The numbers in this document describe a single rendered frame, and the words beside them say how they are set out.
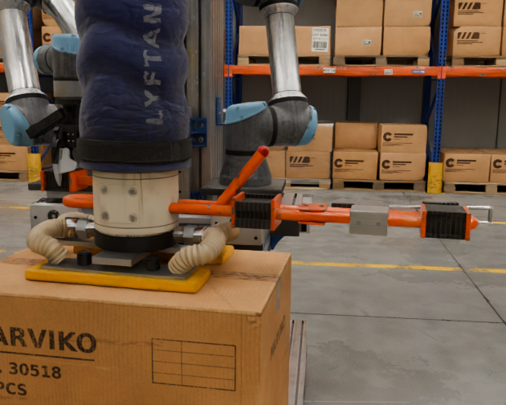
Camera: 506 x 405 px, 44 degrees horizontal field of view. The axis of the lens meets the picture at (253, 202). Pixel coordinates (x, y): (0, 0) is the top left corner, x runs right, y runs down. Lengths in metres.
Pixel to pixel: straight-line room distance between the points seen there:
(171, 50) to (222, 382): 0.60
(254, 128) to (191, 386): 0.85
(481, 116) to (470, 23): 1.83
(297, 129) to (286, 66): 0.19
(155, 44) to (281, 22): 0.77
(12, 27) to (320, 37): 6.72
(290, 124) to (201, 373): 0.89
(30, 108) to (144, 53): 0.71
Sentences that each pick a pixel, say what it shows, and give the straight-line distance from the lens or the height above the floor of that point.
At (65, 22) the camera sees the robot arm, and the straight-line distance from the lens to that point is 1.89.
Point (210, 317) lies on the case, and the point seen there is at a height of 0.93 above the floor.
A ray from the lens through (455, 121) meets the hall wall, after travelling 9.90.
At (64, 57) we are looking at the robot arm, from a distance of 1.60.
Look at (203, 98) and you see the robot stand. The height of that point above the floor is 1.28.
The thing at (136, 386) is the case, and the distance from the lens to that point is 1.18.
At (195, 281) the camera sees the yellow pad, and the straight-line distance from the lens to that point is 1.16.
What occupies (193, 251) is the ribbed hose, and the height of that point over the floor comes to 1.01.
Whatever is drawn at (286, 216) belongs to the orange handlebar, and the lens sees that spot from 1.19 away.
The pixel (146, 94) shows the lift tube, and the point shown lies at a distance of 1.19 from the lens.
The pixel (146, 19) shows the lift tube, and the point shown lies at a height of 1.43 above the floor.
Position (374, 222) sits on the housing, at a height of 1.07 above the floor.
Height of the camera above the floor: 1.31
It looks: 10 degrees down
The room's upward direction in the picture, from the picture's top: 1 degrees clockwise
